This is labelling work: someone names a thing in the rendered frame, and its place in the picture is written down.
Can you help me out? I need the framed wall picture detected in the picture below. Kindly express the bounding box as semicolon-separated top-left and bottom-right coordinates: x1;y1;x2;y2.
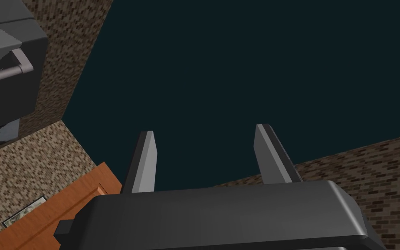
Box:
1;195;48;228

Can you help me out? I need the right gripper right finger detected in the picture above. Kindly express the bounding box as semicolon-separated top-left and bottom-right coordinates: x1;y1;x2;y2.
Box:
253;123;304;185

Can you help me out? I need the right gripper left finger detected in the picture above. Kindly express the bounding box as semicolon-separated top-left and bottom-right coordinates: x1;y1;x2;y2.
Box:
121;130;158;195

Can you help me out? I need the orange wooden door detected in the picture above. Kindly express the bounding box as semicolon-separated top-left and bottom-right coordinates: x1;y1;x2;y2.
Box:
0;161;123;250

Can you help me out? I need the dark grey appliance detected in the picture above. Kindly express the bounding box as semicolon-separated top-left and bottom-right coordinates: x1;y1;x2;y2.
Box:
0;0;49;137

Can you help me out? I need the grey bar handle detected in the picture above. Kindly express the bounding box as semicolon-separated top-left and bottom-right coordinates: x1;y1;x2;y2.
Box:
0;48;34;87

